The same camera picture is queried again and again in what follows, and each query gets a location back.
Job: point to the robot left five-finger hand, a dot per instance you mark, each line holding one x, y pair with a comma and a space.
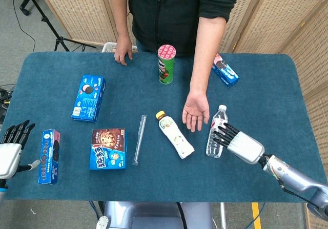
9, 157

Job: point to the person's right hand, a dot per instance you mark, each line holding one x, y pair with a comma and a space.
123, 48

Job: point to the person's left hand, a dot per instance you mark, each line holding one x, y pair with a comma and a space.
196, 108

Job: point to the clear plastic water bottle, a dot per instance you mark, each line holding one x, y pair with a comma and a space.
214, 147

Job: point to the robot right silver arm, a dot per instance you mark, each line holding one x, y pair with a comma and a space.
294, 175

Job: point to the person's left forearm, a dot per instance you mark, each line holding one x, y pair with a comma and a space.
207, 52

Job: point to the person's right forearm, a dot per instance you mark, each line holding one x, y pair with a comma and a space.
123, 13

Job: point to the white tea bottle yellow cap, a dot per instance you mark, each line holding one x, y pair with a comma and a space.
176, 139

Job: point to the person's torso black jacket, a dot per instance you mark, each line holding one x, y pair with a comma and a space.
166, 13

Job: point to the white plastic basket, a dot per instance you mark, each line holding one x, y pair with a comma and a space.
109, 45

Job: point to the wicker folding screen panel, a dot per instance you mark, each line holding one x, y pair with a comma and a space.
282, 21
82, 11
132, 29
241, 21
315, 72

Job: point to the slim blue Oreo box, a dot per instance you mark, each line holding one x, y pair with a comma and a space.
48, 157

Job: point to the blue Oreo box pink end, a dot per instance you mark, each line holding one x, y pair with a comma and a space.
226, 72

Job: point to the green Pringles chips can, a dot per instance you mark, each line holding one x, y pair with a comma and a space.
166, 67

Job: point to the large blue Oreo box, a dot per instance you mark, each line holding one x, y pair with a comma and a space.
88, 98

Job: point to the clear wrapped drinking straw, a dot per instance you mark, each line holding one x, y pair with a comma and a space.
140, 139

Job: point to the black tripod stand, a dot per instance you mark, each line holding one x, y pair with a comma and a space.
44, 19

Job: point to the blue felt table mat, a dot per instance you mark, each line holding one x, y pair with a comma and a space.
153, 183

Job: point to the blue brown chocolate cookie box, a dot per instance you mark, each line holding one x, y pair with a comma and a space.
109, 149

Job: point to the metal table leg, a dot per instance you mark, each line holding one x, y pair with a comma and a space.
223, 216

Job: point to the silver robot torso base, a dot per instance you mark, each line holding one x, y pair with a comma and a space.
143, 216

